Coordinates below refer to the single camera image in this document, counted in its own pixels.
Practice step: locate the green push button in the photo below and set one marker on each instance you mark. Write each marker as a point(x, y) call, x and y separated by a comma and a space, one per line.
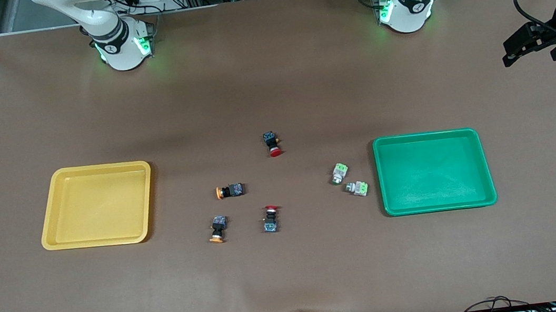
point(358, 188)
point(339, 172)

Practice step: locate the red mushroom push button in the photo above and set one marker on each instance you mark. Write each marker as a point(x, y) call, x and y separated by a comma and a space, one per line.
point(272, 143)
point(270, 220)

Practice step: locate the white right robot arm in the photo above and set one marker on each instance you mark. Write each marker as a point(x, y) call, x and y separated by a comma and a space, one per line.
point(118, 43)

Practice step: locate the yellow-orange push button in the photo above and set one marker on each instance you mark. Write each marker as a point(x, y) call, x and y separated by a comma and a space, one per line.
point(232, 190)
point(218, 224)

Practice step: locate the green plastic tray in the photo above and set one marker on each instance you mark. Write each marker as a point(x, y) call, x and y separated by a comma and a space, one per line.
point(434, 171)

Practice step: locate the brown table mat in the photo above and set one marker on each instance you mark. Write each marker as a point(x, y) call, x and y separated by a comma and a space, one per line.
point(268, 72)

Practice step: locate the yellow plastic tray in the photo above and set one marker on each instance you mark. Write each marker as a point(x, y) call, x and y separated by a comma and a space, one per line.
point(98, 204)

